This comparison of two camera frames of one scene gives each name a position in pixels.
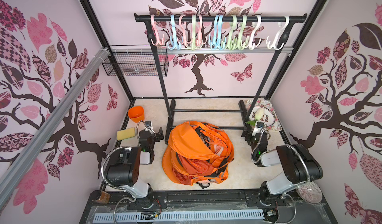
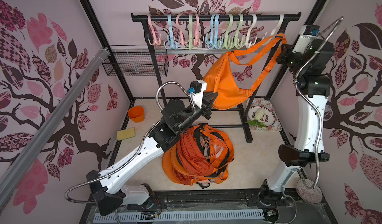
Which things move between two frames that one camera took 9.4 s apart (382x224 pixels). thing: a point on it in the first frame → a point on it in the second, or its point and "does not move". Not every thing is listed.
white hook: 277,36 → 280,18
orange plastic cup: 136,113 does not move
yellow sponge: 126,134 does not move
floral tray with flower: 263,111 does not move
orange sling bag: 195,140 → 225,78
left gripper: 157,135 → 205,105
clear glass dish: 310,192 does not move
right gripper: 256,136 → 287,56
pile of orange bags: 197,153 does not move
